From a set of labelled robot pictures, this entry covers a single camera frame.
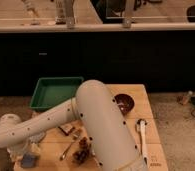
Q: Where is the dark red bowl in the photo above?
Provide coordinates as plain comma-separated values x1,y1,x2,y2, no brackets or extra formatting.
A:
115,94,135,115

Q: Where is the white handled utensil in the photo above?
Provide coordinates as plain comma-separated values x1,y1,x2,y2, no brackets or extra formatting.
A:
136,119,148,163

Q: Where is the bunch of dark grapes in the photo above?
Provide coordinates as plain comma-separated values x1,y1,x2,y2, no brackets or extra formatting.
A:
73,137,91,165

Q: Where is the green plastic tray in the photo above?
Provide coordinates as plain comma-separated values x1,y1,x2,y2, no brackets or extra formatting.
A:
30,76,84,112

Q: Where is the grey folded cloth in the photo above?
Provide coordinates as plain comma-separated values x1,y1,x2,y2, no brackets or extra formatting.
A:
29,132,46,143

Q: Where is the brown rectangular box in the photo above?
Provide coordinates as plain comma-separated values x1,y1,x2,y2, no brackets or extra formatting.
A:
59,124,75,136

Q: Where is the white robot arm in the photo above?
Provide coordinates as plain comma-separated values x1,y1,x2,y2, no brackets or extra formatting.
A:
0,80,148,171

